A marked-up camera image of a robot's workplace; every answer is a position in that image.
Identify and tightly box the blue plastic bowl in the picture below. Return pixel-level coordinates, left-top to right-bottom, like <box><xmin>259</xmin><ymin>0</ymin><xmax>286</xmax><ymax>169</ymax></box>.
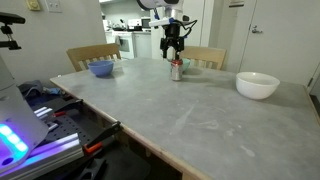
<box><xmin>87</xmin><ymin>60</ymin><xmax>115</xmax><ymax>78</ymax></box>

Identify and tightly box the white wall switch plate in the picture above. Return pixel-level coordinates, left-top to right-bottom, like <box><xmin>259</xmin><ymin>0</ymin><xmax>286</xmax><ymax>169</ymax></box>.
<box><xmin>44</xmin><ymin>0</ymin><xmax>63</xmax><ymax>14</ymax></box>

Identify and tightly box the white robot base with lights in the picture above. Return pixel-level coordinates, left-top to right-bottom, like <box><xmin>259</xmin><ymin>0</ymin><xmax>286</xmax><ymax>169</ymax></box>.
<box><xmin>0</xmin><ymin>56</ymin><xmax>50</xmax><ymax>174</ymax></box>

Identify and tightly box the beige wall thermostat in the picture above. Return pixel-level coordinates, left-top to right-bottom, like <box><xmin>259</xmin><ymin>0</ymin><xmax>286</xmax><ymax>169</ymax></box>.
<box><xmin>25</xmin><ymin>0</ymin><xmax>42</xmax><ymax>12</ymax></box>

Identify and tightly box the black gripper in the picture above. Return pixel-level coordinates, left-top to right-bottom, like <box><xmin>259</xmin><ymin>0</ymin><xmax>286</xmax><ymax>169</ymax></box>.
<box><xmin>160</xmin><ymin>22</ymin><xmax>185</xmax><ymax>61</ymax></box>

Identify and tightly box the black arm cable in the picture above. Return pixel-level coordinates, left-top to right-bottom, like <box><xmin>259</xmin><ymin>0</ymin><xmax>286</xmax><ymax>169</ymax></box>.
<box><xmin>179</xmin><ymin>19</ymin><xmax>198</xmax><ymax>38</ymax></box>

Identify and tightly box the white bowl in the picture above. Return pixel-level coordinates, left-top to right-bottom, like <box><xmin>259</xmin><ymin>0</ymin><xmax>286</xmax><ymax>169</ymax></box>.
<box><xmin>235</xmin><ymin>71</ymin><xmax>281</xmax><ymax>101</ymax></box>

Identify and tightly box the grey blue cloth bundle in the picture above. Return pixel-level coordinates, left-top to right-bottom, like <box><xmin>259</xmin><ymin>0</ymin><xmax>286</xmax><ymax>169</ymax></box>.
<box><xmin>18</xmin><ymin>79</ymin><xmax>44</xmax><ymax>98</ymax></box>

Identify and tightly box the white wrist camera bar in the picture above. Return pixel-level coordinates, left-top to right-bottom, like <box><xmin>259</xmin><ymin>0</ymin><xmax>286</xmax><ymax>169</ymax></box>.
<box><xmin>148</xmin><ymin>18</ymin><xmax>176</xmax><ymax>28</ymax></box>

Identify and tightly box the small red-labelled jar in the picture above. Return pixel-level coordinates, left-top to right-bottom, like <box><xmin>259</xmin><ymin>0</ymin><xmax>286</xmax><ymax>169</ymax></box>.
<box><xmin>170</xmin><ymin>58</ymin><xmax>184</xmax><ymax>82</ymax></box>

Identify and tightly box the light wooden slat-back chair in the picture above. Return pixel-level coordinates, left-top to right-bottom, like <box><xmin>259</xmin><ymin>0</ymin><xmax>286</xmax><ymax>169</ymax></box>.
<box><xmin>65</xmin><ymin>43</ymin><xmax>122</xmax><ymax>73</ymax></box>
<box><xmin>179</xmin><ymin>45</ymin><xmax>228</xmax><ymax>71</ymax></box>

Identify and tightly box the black camera on stand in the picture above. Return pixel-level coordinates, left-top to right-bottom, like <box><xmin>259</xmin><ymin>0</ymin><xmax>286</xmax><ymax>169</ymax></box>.
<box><xmin>0</xmin><ymin>12</ymin><xmax>27</xmax><ymax>52</ymax></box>

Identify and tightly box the silver lever door handle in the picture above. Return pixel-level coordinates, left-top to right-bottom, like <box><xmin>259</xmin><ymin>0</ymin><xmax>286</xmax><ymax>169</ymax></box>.
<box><xmin>250</xmin><ymin>24</ymin><xmax>264</xmax><ymax>34</ymax></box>

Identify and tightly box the white kitchen cabinet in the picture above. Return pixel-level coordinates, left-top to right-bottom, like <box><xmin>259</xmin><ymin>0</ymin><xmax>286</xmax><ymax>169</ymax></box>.
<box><xmin>133</xmin><ymin>31</ymin><xmax>153</xmax><ymax>60</ymax></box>

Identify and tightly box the white kitchen stove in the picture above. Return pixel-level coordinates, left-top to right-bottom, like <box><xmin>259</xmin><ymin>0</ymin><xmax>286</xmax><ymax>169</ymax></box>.
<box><xmin>114</xmin><ymin>30</ymin><xmax>135</xmax><ymax>60</ymax></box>

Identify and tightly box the teal bowl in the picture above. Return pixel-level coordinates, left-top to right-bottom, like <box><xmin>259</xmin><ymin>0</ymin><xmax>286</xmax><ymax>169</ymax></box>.
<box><xmin>181</xmin><ymin>58</ymin><xmax>192</xmax><ymax>73</ymax></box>

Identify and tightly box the black clamp with orange handle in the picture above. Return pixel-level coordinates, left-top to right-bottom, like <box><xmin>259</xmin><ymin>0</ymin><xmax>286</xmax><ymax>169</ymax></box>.
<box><xmin>82</xmin><ymin>120</ymin><xmax>123</xmax><ymax>155</ymax></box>
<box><xmin>49</xmin><ymin>98</ymin><xmax>84</xmax><ymax>118</ymax></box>

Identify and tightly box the white microwave oven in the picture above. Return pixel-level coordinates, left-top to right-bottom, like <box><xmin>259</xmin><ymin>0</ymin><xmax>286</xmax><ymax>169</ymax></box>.
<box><xmin>140</xmin><ymin>17</ymin><xmax>153</xmax><ymax>30</ymax></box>

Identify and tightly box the white door with silver handle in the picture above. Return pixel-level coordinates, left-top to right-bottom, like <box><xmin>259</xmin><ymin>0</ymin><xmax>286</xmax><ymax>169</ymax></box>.
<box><xmin>239</xmin><ymin>0</ymin><xmax>320</xmax><ymax>86</ymax></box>

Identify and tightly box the aluminium extrusion rail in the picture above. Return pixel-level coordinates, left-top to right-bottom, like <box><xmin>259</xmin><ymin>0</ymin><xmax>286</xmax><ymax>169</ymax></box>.
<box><xmin>0</xmin><ymin>132</ymin><xmax>84</xmax><ymax>180</ymax></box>
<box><xmin>33</xmin><ymin>106</ymin><xmax>60</xmax><ymax>133</ymax></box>

